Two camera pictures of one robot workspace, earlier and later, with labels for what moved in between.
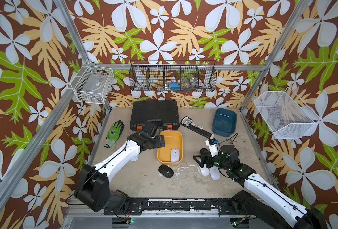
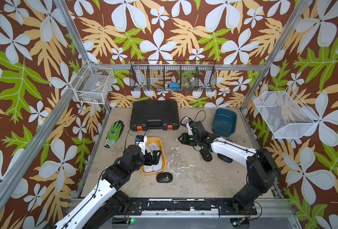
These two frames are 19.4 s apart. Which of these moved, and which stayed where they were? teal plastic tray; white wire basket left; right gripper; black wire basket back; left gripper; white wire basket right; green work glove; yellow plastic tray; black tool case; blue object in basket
Moved: right gripper; yellow plastic tray; left gripper
Stayed: white wire basket right; green work glove; black tool case; white wire basket left; blue object in basket; teal plastic tray; black wire basket back
